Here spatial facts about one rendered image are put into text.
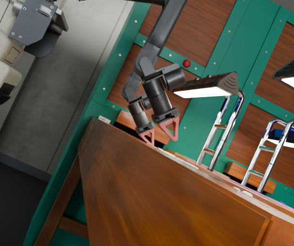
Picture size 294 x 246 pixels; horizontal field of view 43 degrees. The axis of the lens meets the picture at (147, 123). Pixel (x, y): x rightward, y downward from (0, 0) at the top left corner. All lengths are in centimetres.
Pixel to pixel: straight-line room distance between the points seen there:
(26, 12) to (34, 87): 247
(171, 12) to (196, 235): 97
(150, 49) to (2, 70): 50
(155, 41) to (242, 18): 117
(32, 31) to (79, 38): 249
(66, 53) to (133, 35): 179
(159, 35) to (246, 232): 98
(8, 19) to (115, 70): 78
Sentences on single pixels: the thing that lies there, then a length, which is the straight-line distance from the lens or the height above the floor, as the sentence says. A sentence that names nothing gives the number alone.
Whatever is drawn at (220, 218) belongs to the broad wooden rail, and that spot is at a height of 75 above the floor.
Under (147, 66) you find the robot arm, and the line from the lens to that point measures 113.
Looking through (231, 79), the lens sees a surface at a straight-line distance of 133.
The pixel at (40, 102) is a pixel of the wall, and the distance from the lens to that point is 375.
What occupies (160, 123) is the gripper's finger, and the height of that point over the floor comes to 83.
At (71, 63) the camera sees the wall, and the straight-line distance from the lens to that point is 375.
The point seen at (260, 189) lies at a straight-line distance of 166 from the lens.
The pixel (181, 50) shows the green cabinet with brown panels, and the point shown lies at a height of 130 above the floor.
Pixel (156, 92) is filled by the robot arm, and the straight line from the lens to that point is 113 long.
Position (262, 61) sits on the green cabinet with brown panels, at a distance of 227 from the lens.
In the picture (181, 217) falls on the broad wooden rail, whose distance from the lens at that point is 32.
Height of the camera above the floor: 77
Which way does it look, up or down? 2 degrees up
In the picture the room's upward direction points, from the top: 25 degrees clockwise
